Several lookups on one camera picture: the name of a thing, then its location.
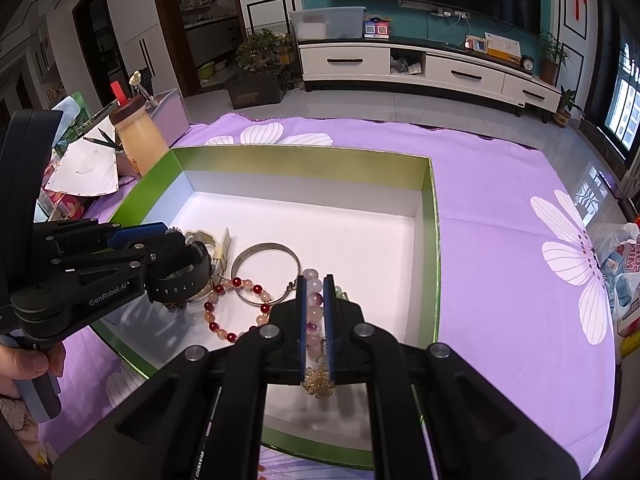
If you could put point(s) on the cream figure on stick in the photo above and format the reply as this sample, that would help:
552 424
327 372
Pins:
136 82

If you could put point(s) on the person's left hand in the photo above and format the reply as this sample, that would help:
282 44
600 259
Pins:
25 365

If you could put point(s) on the black wrist watch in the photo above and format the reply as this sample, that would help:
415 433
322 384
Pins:
180 280

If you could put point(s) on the pink packet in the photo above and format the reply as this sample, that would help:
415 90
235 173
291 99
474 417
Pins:
65 205

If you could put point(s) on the dark framed window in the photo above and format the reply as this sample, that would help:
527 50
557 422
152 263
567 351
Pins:
622 105

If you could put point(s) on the white paper sheet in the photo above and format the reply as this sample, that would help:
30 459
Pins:
85 170

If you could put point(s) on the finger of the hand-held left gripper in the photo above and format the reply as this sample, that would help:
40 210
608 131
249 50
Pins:
115 267
135 235

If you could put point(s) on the large potted plant dark planter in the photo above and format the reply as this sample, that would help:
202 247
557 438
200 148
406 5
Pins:
255 80

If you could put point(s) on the white power strip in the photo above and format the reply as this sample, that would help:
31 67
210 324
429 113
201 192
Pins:
452 12

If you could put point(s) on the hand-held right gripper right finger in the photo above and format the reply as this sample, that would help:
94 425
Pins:
330 320

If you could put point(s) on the black alarm clock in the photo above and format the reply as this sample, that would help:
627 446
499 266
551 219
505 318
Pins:
527 63

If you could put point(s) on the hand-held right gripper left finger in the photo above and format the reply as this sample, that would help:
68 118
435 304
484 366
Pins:
302 320

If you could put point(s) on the lilac plastic bin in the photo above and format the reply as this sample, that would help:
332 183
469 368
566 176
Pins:
172 120

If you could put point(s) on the blue code sign stand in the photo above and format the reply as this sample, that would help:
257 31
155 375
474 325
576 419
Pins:
376 28

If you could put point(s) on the yellow bag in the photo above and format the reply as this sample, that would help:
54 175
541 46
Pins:
631 342

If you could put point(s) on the white and yellow desk calendar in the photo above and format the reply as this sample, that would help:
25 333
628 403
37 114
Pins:
501 46

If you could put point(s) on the clear plastic storage box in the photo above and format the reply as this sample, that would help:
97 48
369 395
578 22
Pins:
327 22

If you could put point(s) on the cream wrist watch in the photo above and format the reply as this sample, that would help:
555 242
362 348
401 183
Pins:
222 249

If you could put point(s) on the small potted floor plant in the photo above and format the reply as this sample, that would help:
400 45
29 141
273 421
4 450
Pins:
565 110

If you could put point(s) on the purple flower tablecloth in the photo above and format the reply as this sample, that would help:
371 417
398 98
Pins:
490 200

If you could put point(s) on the potted plant in brown pot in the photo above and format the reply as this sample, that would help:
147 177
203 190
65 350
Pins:
550 60

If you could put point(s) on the yellow bottle with brown lid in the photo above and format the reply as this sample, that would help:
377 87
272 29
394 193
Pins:
142 145

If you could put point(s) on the green cardboard box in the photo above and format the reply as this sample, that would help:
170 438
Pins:
325 195

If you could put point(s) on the silver bangle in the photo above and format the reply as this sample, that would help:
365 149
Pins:
265 246

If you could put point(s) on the white printed plastic bag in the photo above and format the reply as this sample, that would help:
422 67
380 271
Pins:
620 270

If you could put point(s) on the small pink white device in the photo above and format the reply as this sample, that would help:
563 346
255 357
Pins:
476 44

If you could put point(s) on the white television cabinet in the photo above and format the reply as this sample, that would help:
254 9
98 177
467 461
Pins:
350 62

